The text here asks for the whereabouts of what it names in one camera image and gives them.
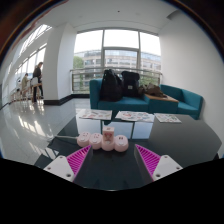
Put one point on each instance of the middle magazine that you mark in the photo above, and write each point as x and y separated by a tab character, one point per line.
135	116

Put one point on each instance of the black backpack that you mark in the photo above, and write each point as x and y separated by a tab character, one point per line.
130	82
111	88

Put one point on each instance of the metal window railing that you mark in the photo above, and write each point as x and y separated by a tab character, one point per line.
82	76

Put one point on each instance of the black backpack right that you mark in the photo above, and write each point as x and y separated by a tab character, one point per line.
130	82

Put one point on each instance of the black backpack left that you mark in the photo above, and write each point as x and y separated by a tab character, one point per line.
111	88

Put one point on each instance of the magazine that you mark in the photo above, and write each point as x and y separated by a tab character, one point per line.
135	116
167	118
95	114

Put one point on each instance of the right magazine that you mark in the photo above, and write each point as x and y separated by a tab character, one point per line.
167	118

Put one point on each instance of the brown jacket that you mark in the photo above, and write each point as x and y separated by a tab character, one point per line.
151	89

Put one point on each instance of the wooden sofa side table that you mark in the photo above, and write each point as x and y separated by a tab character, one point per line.
161	98

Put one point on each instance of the seated person light clothes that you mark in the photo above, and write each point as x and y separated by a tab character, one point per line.
24	86

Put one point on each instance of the standing person dark clothes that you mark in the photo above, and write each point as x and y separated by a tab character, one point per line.
37	75

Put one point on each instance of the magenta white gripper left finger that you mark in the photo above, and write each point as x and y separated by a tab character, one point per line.
68	167

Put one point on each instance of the left magazine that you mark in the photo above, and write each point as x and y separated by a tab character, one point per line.
95	114

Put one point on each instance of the white bag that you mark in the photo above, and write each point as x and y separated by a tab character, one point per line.
34	81

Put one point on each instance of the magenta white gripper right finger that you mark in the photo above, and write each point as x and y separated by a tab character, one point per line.
153	166

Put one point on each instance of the teal sofa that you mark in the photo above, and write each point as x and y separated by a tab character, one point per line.
182	101

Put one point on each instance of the pink power strip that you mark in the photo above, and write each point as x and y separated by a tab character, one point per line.
97	141

